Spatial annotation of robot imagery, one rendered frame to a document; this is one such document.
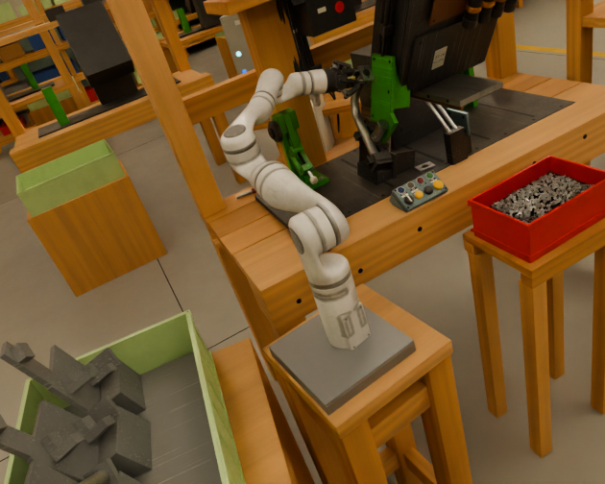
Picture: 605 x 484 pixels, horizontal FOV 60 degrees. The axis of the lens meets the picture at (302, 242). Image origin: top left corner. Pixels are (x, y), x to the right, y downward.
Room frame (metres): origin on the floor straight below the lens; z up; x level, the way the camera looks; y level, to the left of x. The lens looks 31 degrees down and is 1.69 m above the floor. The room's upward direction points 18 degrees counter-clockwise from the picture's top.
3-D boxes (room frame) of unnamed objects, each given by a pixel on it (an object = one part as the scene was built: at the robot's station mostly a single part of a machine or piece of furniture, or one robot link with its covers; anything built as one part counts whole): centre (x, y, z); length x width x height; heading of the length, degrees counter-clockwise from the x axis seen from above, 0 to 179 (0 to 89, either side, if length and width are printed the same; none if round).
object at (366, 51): (1.85, -0.54, 1.07); 0.30 x 0.18 x 0.34; 106
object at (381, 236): (1.42, -0.55, 0.82); 1.50 x 0.14 x 0.15; 106
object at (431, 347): (0.90, -0.03, 0.83); 0.32 x 0.32 x 0.04; 23
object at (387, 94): (1.61, -0.42, 1.17); 0.13 x 0.12 x 0.20; 106
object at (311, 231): (0.89, -0.03, 1.13); 0.09 x 0.09 x 0.17; 16
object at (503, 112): (1.69, -0.47, 0.89); 1.10 x 0.42 x 0.02; 106
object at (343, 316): (0.90, -0.03, 0.97); 0.09 x 0.09 x 0.17; 30
